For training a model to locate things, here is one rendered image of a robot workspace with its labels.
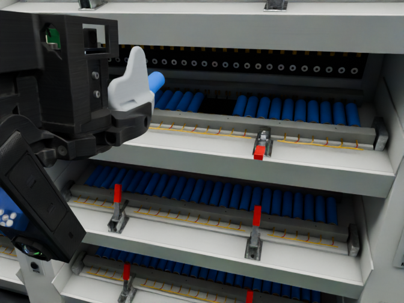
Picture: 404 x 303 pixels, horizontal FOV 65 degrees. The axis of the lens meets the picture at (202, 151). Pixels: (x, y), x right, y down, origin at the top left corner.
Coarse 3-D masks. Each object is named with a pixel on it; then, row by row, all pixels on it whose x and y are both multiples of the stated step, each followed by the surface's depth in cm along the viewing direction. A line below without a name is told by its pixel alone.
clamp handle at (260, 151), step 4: (264, 136) 46; (260, 140) 47; (264, 140) 47; (260, 144) 45; (264, 144) 45; (256, 148) 43; (260, 148) 43; (264, 148) 43; (256, 152) 41; (260, 152) 41; (264, 152) 42; (256, 156) 41; (260, 156) 41; (260, 160) 41
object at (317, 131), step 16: (160, 112) 54; (176, 112) 54; (192, 112) 54; (160, 128) 53; (208, 128) 52; (224, 128) 52; (240, 128) 51; (256, 128) 50; (272, 128) 49; (288, 128) 49; (304, 128) 48; (320, 128) 48; (336, 128) 47; (352, 128) 47; (368, 128) 47; (320, 144) 47
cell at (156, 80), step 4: (156, 72) 36; (148, 76) 35; (152, 76) 34; (156, 76) 35; (160, 76) 35; (148, 80) 34; (152, 80) 34; (156, 80) 34; (160, 80) 35; (164, 80) 36; (152, 84) 33; (156, 84) 34; (160, 84) 35; (152, 88) 33; (156, 88) 34
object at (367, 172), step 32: (384, 96) 51; (384, 128) 46; (128, 160) 54; (160, 160) 52; (192, 160) 50; (224, 160) 49; (256, 160) 47; (288, 160) 46; (320, 160) 46; (352, 160) 45; (384, 160) 45; (352, 192) 46; (384, 192) 45
